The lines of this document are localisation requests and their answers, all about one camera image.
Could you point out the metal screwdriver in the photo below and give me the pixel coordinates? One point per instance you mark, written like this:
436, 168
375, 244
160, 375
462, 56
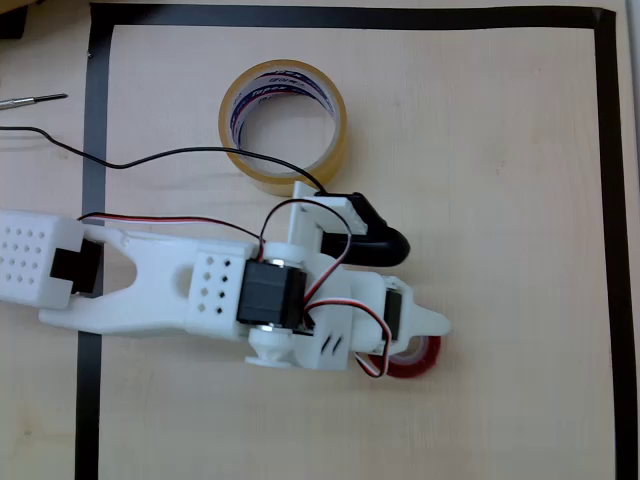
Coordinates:
30, 99

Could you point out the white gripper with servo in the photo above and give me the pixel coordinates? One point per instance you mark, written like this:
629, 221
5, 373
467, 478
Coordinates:
394, 316

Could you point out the black webcam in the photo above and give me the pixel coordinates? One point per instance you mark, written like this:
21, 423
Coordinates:
380, 245

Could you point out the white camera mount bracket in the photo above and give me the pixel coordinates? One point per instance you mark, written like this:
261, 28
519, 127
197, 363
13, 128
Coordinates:
305, 220

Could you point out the small red tape roll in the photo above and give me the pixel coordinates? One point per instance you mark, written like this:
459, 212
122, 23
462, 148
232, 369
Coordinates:
420, 365

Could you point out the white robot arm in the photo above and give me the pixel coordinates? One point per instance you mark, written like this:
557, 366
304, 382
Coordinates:
150, 295

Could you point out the large yellowish packing tape roll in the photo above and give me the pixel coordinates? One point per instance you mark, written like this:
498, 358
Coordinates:
335, 150

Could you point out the black box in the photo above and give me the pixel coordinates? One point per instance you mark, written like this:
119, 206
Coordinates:
12, 22

